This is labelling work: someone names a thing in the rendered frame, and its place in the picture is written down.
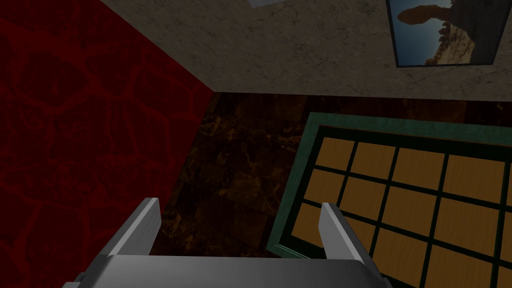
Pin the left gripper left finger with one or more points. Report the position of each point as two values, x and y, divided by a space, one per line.
138 232

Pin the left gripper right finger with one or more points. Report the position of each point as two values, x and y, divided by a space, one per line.
338 236

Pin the green framed wooden grid window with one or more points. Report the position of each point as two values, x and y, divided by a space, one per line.
420 192

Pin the framed rock landscape picture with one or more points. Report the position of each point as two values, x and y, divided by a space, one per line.
440 32

